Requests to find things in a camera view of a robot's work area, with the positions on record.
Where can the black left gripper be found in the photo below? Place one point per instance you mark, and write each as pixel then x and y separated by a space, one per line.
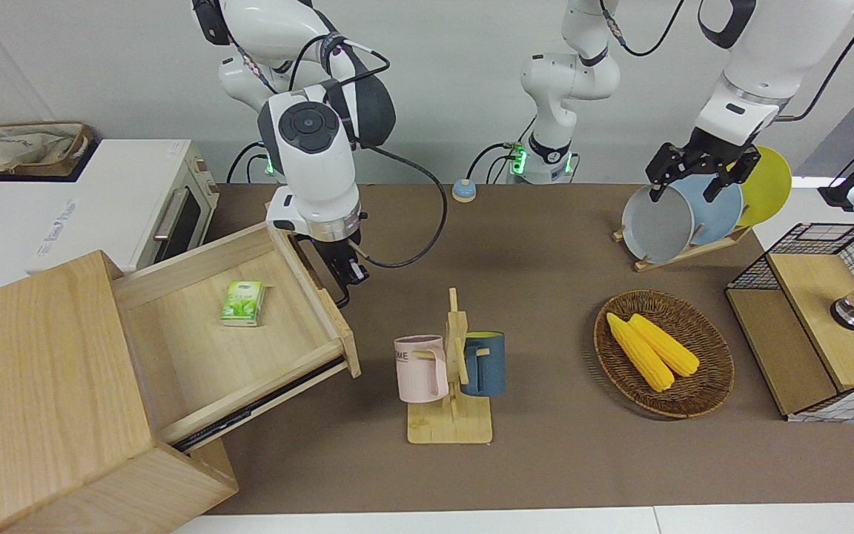
pixel 701 157

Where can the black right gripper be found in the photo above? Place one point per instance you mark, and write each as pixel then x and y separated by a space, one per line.
pixel 339 259

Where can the wooden drawer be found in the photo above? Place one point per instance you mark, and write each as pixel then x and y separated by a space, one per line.
pixel 197 356

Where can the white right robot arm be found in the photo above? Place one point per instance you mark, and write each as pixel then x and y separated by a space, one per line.
pixel 316 170

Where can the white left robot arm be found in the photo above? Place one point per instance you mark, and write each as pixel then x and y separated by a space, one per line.
pixel 568 81

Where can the wooden drawer cabinet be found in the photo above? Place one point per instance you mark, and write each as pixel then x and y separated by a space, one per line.
pixel 41 371

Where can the light blue plate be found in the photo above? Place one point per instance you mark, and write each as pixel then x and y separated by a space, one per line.
pixel 716 215

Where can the gray plate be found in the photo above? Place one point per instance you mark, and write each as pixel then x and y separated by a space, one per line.
pixel 657 226

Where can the wooden plate rack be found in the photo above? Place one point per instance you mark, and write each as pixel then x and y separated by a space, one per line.
pixel 683 256

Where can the yellow plate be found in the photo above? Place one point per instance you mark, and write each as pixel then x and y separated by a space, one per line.
pixel 768 185

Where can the green tissue pack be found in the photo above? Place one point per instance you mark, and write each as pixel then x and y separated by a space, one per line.
pixel 243 304

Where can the pink mug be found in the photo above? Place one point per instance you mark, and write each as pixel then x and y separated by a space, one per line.
pixel 419 367

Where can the blue call bell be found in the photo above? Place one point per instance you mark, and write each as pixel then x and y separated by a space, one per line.
pixel 464 190

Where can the brown table mat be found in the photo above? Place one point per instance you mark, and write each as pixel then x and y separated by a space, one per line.
pixel 545 245

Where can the dark blue mug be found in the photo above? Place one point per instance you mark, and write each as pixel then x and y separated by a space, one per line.
pixel 488 363

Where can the yellow corn cob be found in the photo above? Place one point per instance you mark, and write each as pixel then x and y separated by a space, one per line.
pixel 642 354
pixel 670 348

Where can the wooden mug tree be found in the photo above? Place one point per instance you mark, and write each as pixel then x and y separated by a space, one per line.
pixel 451 423

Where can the round wicker basket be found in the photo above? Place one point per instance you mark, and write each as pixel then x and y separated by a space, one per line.
pixel 701 386

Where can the white toaster oven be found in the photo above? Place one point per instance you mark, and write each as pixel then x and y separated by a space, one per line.
pixel 64 200

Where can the brown tray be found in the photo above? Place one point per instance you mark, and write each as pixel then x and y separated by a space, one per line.
pixel 78 159

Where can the beige cloth bag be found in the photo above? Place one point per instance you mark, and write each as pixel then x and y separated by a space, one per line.
pixel 19 148

